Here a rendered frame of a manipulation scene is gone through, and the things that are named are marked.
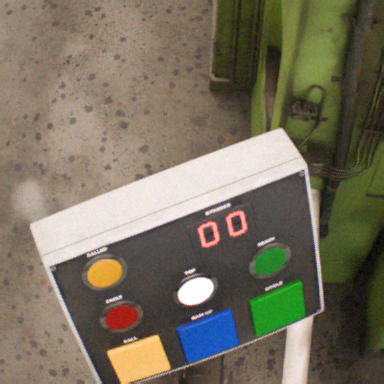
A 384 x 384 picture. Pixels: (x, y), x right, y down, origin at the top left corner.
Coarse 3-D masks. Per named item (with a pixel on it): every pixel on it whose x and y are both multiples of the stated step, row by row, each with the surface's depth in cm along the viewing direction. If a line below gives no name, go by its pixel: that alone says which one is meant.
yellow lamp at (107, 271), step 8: (96, 264) 140; (104, 264) 140; (112, 264) 141; (96, 272) 140; (104, 272) 141; (112, 272) 141; (120, 272) 142; (96, 280) 141; (104, 280) 142; (112, 280) 142
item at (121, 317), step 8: (112, 312) 146; (120, 312) 146; (128, 312) 146; (136, 312) 147; (112, 320) 146; (120, 320) 147; (128, 320) 147; (136, 320) 148; (112, 328) 147; (120, 328) 148
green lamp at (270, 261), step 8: (272, 248) 148; (264, 256) 148; (272, 256) 149; (280, 256) 149; (256, 264) 149; (264, 264) 149; (272, 264) 150; (280, 264) 150; (256, 272) 150; (264, 272) 150; (272, 272) 151
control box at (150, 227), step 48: (240, 144) 146; (288, 144) 145; (144, 192) 143; (192, 192) 142; (240, 192) 141; (288, 192) 144; (48, 240) 140; (96, 240) 139; (144, 240) 140; (192, 240) 143; (240, 240) 146; (288, 240) 149; (96, 288) 142; (144, 288) 145; (240, 288) 151; (96, 336) 148; (144, 336) 151; (240, 336) 157
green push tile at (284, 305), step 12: (288, 288) 153; (300, 288) 154; (252, 300) 153; (264, 300) 153; (276, 300) 154; (288, 300) 155; (300, 300) 156; (252, 312) 154; (264, 312) 155; (276, 312) 155; (288, 312) 156; (300, 312) 157; (252, 324) 157; (264, 324) 156; (276, 324) 157
